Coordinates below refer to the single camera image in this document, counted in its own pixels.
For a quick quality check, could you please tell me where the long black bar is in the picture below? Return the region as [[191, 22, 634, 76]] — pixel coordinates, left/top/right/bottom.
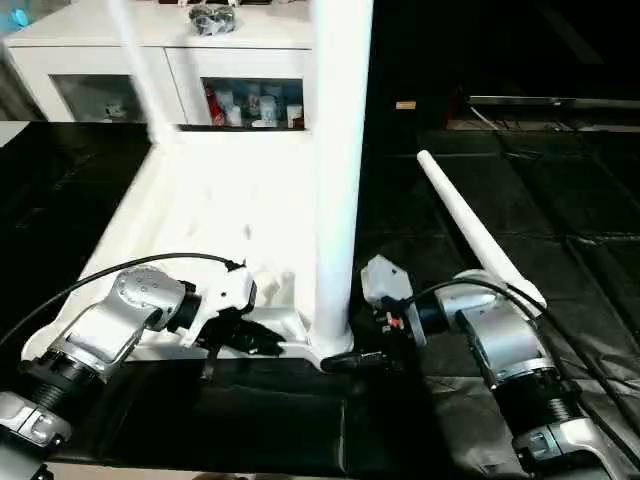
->
[[467, 95, 640, 109]]

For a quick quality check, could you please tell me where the light blue plastic stand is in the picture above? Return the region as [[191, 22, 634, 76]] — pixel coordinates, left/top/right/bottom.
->
[[0, 8, 29, 34]]

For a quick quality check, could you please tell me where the black left wrist camera cable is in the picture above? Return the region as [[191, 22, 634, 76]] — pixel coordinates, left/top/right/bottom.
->
[[0, 253, 247, 346]]

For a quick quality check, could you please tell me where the black mat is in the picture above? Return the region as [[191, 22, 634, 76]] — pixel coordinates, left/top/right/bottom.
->
[[0, 119, 640, 476]]

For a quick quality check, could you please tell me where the white plastic table leg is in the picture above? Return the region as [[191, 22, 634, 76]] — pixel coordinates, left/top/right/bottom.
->
[[416, 149, 548, 320], [107, 0, 184, 146], [308, 0, 376, 347]]

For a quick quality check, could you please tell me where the dark crumpled plastic bag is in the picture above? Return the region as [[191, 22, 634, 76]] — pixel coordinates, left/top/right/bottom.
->
[[188, 4, 239, 37]]

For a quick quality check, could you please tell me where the white plastic table top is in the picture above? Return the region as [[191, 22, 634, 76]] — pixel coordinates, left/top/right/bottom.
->
[[22, 124, 355, 375]]

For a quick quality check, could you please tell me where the red and white bottle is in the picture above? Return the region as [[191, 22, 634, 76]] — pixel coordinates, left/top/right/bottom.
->
[[204, 84, 225, 126]]

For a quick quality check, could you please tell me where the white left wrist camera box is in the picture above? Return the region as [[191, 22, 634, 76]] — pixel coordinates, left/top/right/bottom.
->
[[179, 267, 259, 349]]

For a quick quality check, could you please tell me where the white cabinet with glass doors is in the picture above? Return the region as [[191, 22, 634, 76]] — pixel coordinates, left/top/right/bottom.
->
[[2, 2, 316, 132]]

